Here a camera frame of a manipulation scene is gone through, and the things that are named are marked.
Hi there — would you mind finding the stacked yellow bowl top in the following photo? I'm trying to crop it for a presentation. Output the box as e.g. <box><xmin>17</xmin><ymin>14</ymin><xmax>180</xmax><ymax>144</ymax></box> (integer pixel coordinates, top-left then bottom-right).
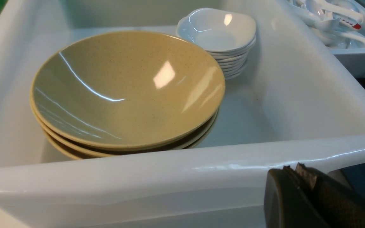
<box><xmin>30</xmin><ymin>104</ymin><xmax>219</xmax><ymax>158</ymax></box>

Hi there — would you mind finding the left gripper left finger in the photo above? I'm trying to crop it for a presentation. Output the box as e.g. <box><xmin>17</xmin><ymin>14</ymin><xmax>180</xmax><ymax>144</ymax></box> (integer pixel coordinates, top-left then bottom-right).
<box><xmin>264</xmin><ymin>168</ymin><xmax>329</xmax><ymax>228</ymax></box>

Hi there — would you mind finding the yellow noodle bowl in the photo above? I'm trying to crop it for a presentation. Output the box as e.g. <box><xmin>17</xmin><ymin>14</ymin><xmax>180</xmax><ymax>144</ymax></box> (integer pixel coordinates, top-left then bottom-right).
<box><xmin>29</xmin><ymin>30</ymin><xmax>226</xmax><ymax>150</ymax></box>

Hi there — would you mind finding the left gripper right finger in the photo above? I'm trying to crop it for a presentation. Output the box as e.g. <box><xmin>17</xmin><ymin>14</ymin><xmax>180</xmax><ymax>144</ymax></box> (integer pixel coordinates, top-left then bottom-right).
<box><xmin>284</xmin><ymin>163</ymin><xmax>365</xmax><ymax>228</ymax></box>

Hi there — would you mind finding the large white plastic tub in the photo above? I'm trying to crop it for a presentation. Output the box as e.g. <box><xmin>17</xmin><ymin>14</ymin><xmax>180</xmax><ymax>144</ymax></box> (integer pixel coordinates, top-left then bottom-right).
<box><xmin>0</xmin><ymin>0</ymin><xmax>365</xmax><ymax>228</ymax></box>

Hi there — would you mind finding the pile of white spoons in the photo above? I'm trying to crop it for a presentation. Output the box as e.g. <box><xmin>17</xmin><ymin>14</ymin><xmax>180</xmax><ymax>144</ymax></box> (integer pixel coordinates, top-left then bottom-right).
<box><xmin>286</xmin><ymin>0</ymin><xmax>365</xmax><ymax>49</ymax></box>

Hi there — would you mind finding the white soup spoon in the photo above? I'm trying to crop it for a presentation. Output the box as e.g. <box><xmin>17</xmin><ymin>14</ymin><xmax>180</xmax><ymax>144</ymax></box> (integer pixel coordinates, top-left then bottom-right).
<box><xmin>303</xmin><ymin>0</ymin><xmax>364</xmax><ymax>31</ymax></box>

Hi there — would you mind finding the stacked yellow bowl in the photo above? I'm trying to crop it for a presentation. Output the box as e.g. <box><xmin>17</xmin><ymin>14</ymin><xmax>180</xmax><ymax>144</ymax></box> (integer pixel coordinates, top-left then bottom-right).
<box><xmin>44</xmin><ymin>125</ymin><xmax>214</xmax><ymax>160</ymax></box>
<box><xmin>30</xmin><ymin>104</ymin><xmax>219</xmax><ymax>158</ymax></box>

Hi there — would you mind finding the stack of white sauce dishes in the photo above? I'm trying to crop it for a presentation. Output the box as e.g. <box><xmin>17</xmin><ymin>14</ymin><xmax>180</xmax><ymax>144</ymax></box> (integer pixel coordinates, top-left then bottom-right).
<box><xmin>176</xmin><ymin>8</ymin><xmax>257</xmax><ymax>79</ymax></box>

